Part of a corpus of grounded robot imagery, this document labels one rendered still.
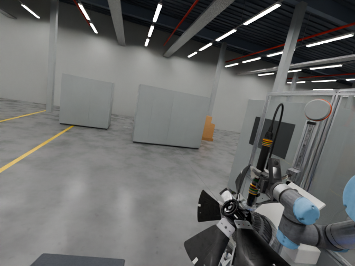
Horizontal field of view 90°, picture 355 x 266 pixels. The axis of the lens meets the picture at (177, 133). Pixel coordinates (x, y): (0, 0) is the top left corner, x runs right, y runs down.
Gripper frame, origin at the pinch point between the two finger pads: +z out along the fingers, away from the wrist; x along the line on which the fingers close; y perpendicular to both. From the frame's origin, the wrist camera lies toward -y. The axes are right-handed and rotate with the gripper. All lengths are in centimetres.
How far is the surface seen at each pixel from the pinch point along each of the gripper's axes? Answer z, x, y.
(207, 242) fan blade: 0, -16, 48
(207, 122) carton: 793, 196, 62
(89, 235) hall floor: 110, -113, 151
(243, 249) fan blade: -17.2, -6.5, 34.2
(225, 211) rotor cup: 6.6, -7.1, 31.5
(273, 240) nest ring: -4.8, 18.3, 38.2
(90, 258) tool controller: -33, -68, 27
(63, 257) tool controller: -34, -76, 27
